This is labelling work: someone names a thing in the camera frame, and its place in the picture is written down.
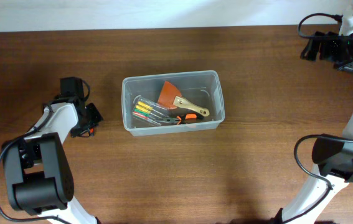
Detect orange scraper wooden handle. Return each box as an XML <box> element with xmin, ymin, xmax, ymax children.
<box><xmin>157</xmin><ymin>81</ymin><xmax>210</xmax><ymax>116</ymax></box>

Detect orange black long-nose pliers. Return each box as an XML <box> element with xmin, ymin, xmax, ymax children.
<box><xmin>155</xmin><ymin>113</ymin><xmax>204</xmax><ymax>125</ymax></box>

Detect clear screwdriver set case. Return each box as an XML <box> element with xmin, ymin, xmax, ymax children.
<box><xmin>132</xmin><ymin>95</ymin><xmax>169</xmax><ymax>126</ymax></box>

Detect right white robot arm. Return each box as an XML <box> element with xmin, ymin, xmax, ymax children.
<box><xmin>270</xmin><ymin>7</ymin><xmax>353</xmax><ymax>223</ymax></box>

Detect clear plastic container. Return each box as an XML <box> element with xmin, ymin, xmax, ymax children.
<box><xmin>121</xmin><ymin>70</ymin><xmax>225</xmax><ymax>136</ymax></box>

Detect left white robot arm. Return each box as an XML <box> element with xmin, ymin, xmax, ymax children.
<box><xmin>0</xmin><ymin>77</ymin><xmax>103</xmax><ymax>223</ymax></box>

